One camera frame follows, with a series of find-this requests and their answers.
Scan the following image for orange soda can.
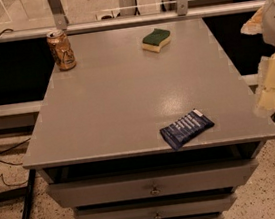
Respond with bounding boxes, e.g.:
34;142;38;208
46;30;76;71

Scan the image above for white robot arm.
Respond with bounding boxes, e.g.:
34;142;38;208
240;0;275;117

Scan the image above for green and yellow sponge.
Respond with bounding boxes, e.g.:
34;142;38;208
142;28;171;53

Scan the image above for blue snack packet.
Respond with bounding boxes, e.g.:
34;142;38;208
160;109;214;151

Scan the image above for middle grey drawer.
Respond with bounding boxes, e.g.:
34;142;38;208
74;193;237;219

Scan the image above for grey drawer cabinet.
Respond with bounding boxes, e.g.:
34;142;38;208
23;19;275;212

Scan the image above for top grey drawer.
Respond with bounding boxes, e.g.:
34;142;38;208
47;159;258;208

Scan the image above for grey metal railing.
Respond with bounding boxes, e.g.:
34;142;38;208
0;0;275;46

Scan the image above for black metal floor bar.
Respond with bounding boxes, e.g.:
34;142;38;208
22;170;36;219

